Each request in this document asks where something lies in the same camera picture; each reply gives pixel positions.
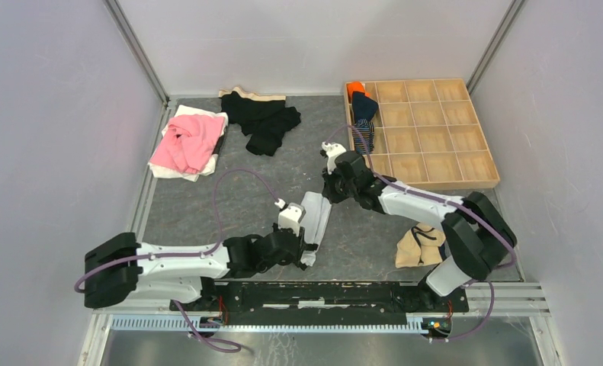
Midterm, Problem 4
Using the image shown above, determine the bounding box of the white black garment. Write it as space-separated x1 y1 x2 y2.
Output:
300 191 332 267

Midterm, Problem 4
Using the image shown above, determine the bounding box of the navy striped boxer underwear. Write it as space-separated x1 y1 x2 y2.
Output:
353 119 375 155

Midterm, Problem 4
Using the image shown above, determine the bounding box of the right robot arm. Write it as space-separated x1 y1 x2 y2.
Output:
322 143 517 311

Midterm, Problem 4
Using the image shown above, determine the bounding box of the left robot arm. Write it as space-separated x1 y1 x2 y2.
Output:
75 227 319 311

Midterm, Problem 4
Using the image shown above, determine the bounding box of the black underwear pile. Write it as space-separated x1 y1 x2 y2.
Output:
219 87 301 156

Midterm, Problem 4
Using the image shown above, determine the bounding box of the navy rolled garment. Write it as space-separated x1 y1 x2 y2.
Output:
351 91 379 123

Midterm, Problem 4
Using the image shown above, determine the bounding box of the wooden compartment tray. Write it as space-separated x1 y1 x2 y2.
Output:
344 79 500 190

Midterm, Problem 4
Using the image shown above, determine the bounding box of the orange rolled garment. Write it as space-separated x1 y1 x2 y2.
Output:
345 82 370 102

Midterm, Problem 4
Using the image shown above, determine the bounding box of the beige garment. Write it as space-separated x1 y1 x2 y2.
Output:
395 223 446 268

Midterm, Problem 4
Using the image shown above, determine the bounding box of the pink garment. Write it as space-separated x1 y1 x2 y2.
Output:
149 114 226 175

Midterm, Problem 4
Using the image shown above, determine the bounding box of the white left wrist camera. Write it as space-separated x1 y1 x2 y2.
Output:
274 198 305 236

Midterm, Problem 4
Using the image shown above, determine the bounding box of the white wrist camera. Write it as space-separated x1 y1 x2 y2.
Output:
320 142 347 175
274 198 305 236

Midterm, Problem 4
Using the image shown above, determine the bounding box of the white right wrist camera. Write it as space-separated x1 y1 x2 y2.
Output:
320 142 347 175

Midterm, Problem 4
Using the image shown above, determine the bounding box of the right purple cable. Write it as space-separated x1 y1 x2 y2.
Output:
326 125 518 342

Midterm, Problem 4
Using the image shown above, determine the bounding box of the purple cable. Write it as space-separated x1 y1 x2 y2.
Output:
326 125 518 342
73 168 288 354

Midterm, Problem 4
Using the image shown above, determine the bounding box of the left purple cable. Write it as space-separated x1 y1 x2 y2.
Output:
73 168 288 354

